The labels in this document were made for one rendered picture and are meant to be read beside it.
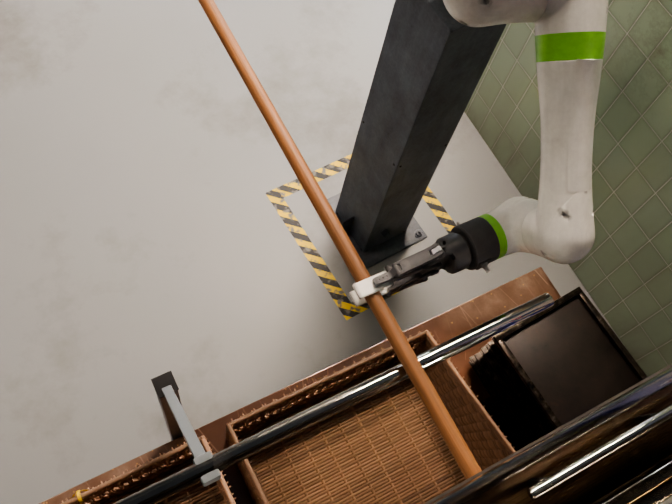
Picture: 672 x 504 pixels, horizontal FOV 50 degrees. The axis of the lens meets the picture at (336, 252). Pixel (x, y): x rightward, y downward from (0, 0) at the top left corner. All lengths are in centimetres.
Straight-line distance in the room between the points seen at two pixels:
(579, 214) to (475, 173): 169
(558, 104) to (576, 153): 9
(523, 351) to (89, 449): 139
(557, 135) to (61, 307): 183
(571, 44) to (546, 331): 80
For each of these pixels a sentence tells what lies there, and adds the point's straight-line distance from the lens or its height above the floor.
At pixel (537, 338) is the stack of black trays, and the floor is 80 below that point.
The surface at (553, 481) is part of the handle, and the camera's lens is 105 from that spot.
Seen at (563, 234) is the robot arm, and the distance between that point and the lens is 134.
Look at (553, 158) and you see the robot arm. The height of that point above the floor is 140.
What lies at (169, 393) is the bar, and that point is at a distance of 149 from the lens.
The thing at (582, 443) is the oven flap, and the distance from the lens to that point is 114.
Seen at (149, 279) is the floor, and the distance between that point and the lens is 264.
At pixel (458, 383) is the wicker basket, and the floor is 75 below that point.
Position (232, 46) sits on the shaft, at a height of 120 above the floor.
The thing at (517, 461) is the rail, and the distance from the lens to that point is 107.
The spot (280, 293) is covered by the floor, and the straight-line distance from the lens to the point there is 261.
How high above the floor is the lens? 241
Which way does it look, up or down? 63 degrees down
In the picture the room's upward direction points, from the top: 18 degrees clockwise
